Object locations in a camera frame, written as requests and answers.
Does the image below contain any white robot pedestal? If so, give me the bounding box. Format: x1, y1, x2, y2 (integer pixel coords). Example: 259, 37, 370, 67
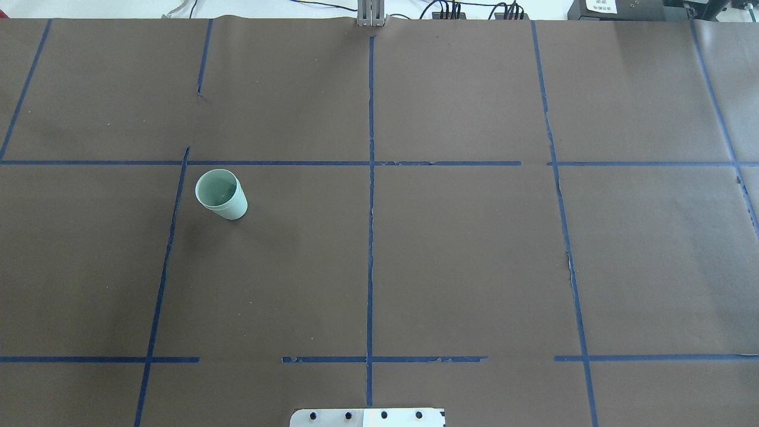
289, 407, 447, 426

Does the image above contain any black power strip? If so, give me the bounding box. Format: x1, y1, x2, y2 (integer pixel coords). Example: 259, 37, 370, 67
489, 2, 528, 21
429, 1, 467, 21

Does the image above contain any black computer box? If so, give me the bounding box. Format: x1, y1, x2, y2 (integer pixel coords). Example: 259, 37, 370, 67
567, 1, 666, 21

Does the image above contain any green cup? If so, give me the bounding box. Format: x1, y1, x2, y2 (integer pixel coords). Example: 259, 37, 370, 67
203, 187, 248, 221
194, 168, 245, 211

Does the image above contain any aluminium frame post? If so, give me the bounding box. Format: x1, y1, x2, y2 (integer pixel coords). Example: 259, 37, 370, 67
357, 0, 387, 27

